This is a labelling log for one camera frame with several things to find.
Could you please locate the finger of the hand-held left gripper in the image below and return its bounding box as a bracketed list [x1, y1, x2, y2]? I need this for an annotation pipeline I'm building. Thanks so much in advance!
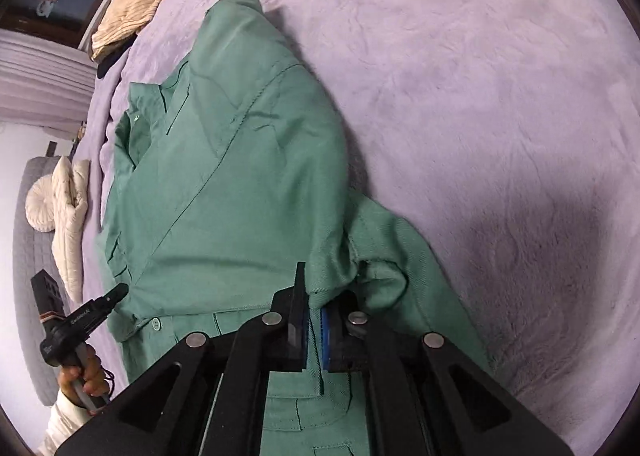
[100, 284, 129, 317]

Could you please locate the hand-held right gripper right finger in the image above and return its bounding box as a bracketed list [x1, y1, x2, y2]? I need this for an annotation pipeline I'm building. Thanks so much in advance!
[321, 293, 576, 456]

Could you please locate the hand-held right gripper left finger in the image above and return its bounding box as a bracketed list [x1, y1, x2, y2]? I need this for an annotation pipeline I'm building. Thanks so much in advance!
[55, 262, 312, 456]

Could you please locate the green jacket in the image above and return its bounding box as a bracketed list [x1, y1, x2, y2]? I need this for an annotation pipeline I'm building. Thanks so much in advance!
[97, 0, 493, 456]

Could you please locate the person's left forearm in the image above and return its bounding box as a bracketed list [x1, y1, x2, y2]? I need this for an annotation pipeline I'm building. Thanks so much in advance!
[37, 386, 96, 456]

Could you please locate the person's left hand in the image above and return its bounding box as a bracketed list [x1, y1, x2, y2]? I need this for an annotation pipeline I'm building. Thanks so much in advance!
[57, 343, 111, 399]

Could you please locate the grey quilted headboard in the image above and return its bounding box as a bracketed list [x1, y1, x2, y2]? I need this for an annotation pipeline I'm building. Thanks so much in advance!
[12, 156, 81, 407]

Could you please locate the cream quilted pillow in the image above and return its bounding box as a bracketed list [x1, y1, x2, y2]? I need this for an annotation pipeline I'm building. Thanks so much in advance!
[50, 156, 92, 304]

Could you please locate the round cream cushion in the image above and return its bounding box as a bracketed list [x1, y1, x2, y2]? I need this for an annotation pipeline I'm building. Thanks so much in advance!
[25, 175, 56, 233]

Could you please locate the pale pleated curtain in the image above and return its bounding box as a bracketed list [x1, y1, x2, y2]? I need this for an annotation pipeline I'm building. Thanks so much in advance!
[0, 30, 98, 141]

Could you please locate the dark cloth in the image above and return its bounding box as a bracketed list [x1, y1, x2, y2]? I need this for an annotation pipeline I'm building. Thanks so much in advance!
[96, 33, 138, 79]

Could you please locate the purple plush blanket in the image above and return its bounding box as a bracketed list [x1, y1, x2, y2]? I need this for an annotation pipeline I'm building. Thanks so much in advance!
[75, 0, 640, 456]

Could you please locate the beige knit sweater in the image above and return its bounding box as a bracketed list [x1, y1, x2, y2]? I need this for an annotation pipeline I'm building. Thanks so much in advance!
[91, 0, 186, 62]

